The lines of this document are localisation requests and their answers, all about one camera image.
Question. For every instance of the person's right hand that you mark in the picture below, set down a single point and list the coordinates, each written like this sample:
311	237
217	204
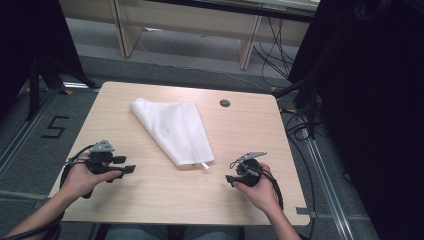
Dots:
265	195

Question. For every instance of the black metal stand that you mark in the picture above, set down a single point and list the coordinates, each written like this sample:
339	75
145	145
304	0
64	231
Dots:
308	96
35	86

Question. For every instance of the white mesh laundry bag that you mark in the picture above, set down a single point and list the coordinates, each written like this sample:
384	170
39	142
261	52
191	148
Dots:
176	130

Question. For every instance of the person's left hand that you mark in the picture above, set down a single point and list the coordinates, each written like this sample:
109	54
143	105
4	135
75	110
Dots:
81	181

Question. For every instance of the metal floor rail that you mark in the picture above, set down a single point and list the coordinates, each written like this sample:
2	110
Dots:
23	133
328	190

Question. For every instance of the person's legs in jeans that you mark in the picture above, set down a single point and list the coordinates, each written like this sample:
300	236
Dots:
140	233

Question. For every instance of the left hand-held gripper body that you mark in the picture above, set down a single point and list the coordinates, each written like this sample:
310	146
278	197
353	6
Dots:
100	162

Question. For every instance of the black curtain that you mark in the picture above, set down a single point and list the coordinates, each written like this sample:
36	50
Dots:
373	116
30	40

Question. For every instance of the round grey table grommet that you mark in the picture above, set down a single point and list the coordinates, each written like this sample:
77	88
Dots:
225	103

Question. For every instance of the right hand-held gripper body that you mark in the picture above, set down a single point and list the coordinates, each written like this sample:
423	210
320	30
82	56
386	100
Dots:
250	173

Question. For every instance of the grey tape strip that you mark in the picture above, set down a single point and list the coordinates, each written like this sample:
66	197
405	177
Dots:
305	212

